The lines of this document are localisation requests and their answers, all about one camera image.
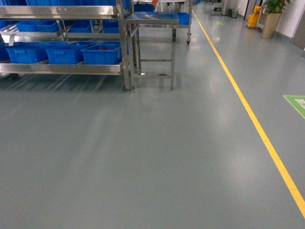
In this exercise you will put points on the blue bin left lower shelf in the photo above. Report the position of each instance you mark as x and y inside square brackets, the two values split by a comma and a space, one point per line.
[31, 52]

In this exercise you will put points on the green potted plant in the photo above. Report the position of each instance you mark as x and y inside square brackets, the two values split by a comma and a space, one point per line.
[275, 6]

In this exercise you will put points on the tan planter pot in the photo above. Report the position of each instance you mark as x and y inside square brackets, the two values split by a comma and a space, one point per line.
[270, 25]

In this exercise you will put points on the yellow mop bucket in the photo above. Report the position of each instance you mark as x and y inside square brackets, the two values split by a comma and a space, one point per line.
[253, 19]

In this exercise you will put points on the stainless steel roller rack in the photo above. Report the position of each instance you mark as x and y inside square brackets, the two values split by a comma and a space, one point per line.
[66, 21]

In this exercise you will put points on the blue bin middle lower shelf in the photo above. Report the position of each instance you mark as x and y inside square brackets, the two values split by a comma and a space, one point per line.
[70, 53]

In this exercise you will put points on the stainless steel side table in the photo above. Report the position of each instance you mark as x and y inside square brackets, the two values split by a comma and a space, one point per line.
[152, 40]

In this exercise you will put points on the grey trash can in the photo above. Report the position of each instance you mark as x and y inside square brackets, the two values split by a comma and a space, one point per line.
[234, 13]

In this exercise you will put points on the blue bin shelf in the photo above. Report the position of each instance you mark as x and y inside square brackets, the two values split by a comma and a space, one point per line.
[70, 53]
[31, 52]

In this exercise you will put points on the blue bin with red contents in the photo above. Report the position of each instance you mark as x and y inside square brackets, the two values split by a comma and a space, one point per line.
[104, 53]

